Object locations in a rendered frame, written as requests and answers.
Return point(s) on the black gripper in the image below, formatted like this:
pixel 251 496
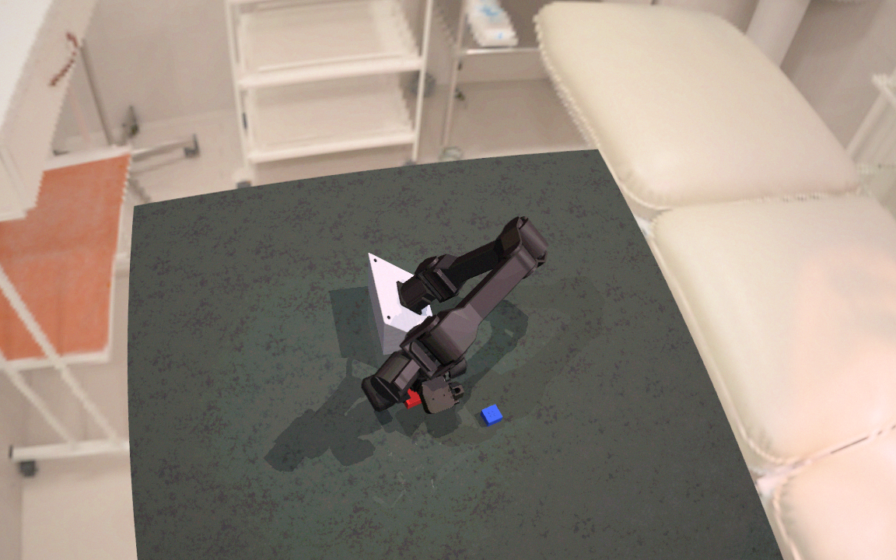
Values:
pixel 379 403

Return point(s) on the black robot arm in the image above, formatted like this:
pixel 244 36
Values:
pixel 515 254

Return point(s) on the red block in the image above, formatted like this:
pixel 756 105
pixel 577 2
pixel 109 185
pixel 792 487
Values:
pixel 415 399

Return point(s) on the blue toy brick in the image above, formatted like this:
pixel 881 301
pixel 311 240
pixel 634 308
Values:
pixel 491 415

